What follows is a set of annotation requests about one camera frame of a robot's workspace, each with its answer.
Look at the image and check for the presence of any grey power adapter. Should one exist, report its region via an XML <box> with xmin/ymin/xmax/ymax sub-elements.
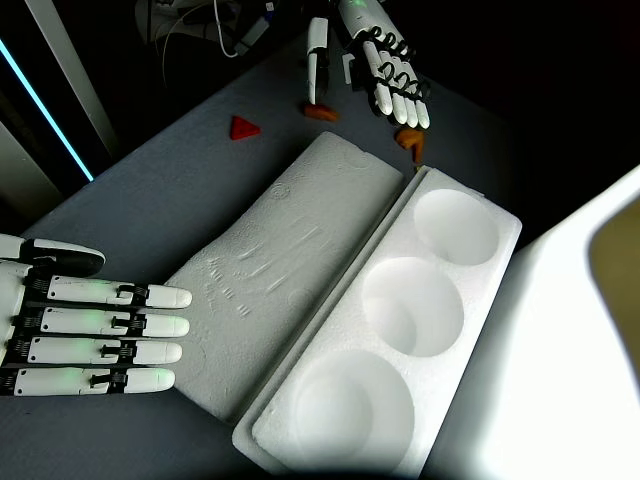
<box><xmin>233</xmin><ymin>17</ymin><xmax>275</xmax><ymax>57</ymax></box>

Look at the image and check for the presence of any white styrofoam tray with wells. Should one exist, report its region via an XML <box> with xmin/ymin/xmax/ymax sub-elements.
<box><xmin>231</xmin><ymin>165</ymin><xmax>524</xmax><ymax>477</ymax></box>

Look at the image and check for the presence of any white styrofoam lid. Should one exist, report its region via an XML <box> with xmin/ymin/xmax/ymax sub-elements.
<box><xmin>167</xmin><ymin>130</ymin><xmax>405</xmax><ymax>424</ymax></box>

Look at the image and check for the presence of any orange toy carrot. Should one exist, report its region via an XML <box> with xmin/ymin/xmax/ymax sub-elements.
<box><xmin>304</xmin><ymin>103</ymin><xmax>341</xmax><ymax>123</ymax></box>

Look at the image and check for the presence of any white cable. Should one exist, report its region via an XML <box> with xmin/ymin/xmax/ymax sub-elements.
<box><xmin>212</xmin><ymin>0</ymin><xmax>242</xmax><ymax>59</ymax></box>

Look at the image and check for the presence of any yellow orange triangle block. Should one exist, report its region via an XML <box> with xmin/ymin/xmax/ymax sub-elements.
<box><xmin>394</xmin><ymin>128</ymin><xmax>427</xmax><ymax>166</ymax></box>

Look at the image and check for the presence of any red triangle block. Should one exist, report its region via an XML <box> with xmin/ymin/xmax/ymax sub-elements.
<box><xmin>229</xmin><ymin>115</ymin><xmax>262</xmax><ymax>142</ymax></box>

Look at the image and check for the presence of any cyan light strip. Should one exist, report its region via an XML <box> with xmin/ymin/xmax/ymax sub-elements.
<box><xmin>0</xmin><ymin>38</ymin><xmax>95</xmax><ymax>182</ymax></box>

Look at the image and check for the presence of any white frame post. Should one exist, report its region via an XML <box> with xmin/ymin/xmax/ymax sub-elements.
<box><xmin>24</xmin><ymin>0</ymin><xmax>120</xmax><ymax>151</ymax></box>

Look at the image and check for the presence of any grey frame panel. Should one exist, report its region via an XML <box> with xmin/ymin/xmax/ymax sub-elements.
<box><xmin>0</xmin><ymin>122</ymin><xmax>64</xmax><ymax>211</ymax></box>

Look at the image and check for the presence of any grey table cloth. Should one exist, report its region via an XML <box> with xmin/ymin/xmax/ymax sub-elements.
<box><xmin>0</xmin><ymin>44</ymin><xmax>506</xmax><ymax>480</ymax></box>

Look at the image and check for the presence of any white background device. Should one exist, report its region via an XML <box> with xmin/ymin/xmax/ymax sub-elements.
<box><xmin>134</xmin><ymin>0</ymin><xmax>216</xmax><ymax>47</ymax></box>

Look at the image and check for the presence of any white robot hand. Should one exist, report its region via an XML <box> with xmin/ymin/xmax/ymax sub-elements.
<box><xmin>0</xmin><ymin>233</ymin><xmax>194</xmax><ymax>399</ymax></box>
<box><xmin>305</xmin><ymin>0</ymin><xmax>432</xmax><ymax>130</ymax></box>

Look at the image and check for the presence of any large white robot body shell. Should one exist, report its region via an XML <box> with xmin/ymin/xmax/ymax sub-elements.
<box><xmin>414</xmin><ymin>163</ymin><xmax>640</xmax><ymax>480</ymax></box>

